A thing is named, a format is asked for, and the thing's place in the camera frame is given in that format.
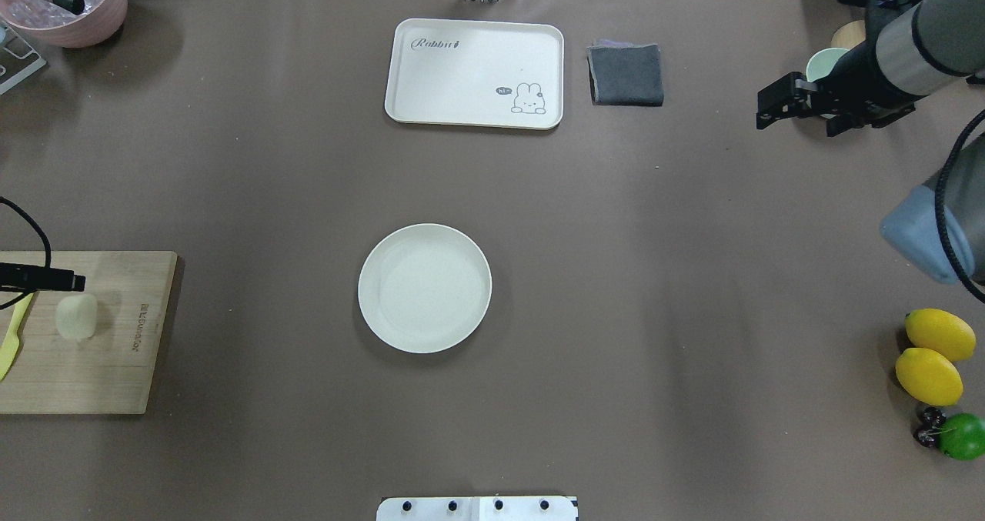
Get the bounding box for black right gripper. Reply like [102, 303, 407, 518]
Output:
[756, 41, 916, 138]

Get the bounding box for round cream plate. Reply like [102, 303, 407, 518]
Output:
[356, 223, 493, 354]

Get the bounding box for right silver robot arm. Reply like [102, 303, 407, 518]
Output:
[756, 0, 984, 293]

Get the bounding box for cream rectangular tray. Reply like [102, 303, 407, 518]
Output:
[384, 18, 564, 129]

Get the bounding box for mint green bowl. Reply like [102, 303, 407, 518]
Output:
[803, 47, 849, 82]

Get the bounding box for wooden cup stand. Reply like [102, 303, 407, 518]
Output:
[828, 20, 866, 50]

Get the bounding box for grey folded cloth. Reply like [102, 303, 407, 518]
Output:
[586, 39, 665, 107]

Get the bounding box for yellow lemon outer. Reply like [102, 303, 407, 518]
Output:
[904, 308, 976, 362]

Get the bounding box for yellow lemon near pepper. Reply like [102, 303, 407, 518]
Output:
[894, 348, 964, 406]

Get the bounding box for green toy pepper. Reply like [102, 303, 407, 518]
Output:
[913, 406, 984, 461]

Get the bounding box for pink bowl with ice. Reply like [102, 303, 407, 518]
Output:
[1, 0, 128, 48]

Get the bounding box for pastel cups rack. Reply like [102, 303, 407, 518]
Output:
[1, 21, 47, 95]

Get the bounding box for yellow plastic knife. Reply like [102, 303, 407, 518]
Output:
[1, 292, 36, 381]

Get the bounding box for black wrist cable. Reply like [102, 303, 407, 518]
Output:
[933, 109, 985, 304]
[0, 196, 53, 310]

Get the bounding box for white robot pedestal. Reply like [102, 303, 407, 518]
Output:
[376, 494, 579, 520]

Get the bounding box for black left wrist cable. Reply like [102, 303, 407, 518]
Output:
[0, 196, 53, 310]

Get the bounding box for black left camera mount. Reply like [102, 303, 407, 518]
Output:
[1, 262, 87, 293]

